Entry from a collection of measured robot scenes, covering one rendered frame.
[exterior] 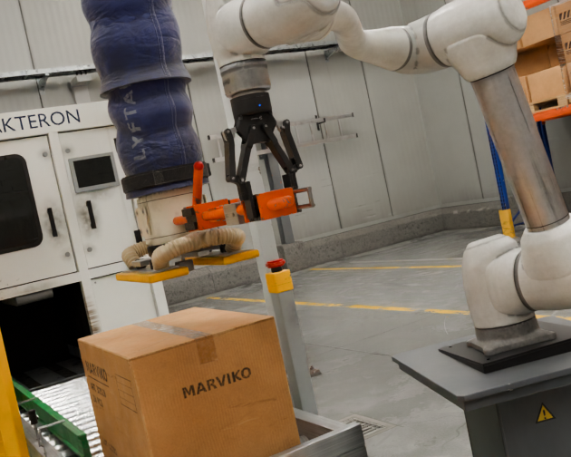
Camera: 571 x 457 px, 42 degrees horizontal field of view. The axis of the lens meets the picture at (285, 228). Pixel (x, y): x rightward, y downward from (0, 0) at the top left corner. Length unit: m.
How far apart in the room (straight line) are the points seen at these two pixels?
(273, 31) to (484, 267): 0.87
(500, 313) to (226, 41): 0.97
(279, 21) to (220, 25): 0.15
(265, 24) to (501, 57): 0.61
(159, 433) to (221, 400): 0.18
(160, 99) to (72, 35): 9.42
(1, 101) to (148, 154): 9.03
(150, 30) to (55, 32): 9.35
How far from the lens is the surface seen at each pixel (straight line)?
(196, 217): 1.69
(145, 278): 1.81
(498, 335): 1.93
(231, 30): 1.39
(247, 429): 2.00
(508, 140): 1.75
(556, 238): 1.78
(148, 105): 1.89
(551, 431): 1.98
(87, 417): 3.16
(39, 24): 11.24
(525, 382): 1.76
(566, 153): 11.79
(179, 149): 1.89
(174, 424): 1.92
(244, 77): 1.40
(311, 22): 1.29
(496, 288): 1.89
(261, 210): 1.36
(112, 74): 1.93
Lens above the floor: 1.26
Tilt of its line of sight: 3 degrees down
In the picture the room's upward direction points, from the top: 12 degrees counter-clockwise
